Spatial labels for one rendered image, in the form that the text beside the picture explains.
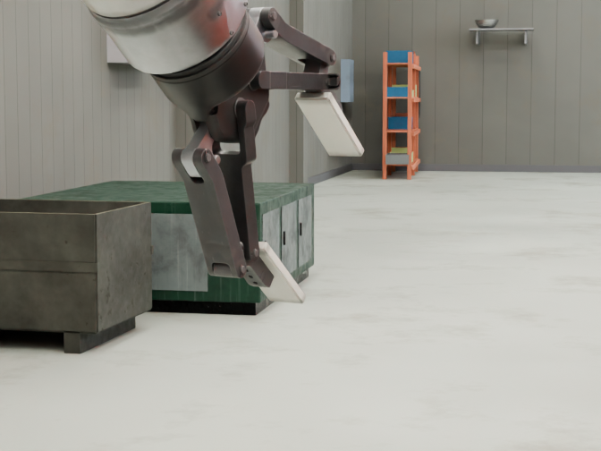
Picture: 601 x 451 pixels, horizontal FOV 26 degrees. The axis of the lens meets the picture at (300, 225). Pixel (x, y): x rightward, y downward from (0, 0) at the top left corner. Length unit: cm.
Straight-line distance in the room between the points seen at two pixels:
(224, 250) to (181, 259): 681
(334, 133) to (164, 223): 669
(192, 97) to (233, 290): 680
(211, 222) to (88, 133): 897
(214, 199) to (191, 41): 11
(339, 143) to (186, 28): 25
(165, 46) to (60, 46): 855
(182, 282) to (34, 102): 188
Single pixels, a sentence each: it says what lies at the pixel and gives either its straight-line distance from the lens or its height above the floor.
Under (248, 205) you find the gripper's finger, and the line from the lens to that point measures 88.
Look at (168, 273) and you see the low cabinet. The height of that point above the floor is 24.
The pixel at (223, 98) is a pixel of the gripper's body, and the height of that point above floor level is 128.
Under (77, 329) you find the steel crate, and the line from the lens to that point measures 660.
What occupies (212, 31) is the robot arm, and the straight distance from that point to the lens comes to 80.
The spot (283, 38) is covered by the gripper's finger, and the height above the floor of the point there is 132.
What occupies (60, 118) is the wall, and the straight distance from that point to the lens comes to 932.
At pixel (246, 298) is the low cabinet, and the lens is 761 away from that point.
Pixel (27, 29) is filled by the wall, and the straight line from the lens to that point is 881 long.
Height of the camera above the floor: 129
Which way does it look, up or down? 6 degrees down
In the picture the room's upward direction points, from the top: straight up
